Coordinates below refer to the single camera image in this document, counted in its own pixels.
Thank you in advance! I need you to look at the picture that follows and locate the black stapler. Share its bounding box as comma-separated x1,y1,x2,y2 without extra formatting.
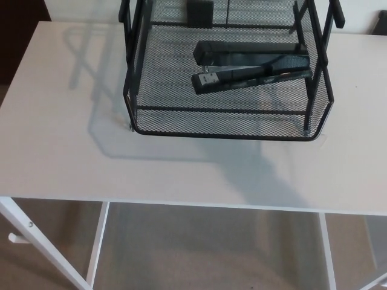
191,40,313,96

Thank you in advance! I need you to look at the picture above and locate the small black box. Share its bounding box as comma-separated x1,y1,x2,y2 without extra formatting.
186,0,214,28

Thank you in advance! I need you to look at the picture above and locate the white desk frame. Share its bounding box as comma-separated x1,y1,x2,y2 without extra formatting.
0,196,387,290

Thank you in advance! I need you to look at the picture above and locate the black mesh file tray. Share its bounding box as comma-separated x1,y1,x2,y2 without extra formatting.
118,0,346,144

